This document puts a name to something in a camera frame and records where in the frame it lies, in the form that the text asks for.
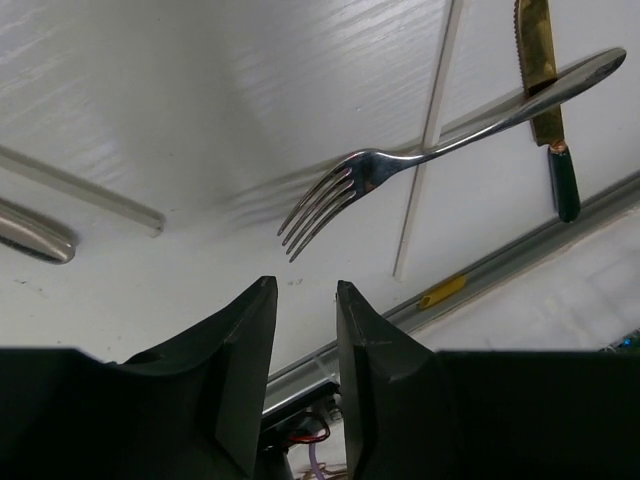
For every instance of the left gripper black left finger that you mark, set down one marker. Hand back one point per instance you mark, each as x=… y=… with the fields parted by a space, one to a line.
x=188 y=408

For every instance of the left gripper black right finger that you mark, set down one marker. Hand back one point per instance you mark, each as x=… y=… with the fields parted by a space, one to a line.
x=412 y=413

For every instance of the silver fork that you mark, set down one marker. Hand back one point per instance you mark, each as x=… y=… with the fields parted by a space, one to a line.
x=359 y=173
x=35 y=235

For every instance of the aluminium rail frame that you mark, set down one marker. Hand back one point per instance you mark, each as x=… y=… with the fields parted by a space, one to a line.
x=319 y=368

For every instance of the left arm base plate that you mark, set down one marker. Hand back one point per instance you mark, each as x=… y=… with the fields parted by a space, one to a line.
x=304 y=420

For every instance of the yellow rail end cap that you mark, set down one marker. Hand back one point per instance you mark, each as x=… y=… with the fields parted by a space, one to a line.
x=442 y=291

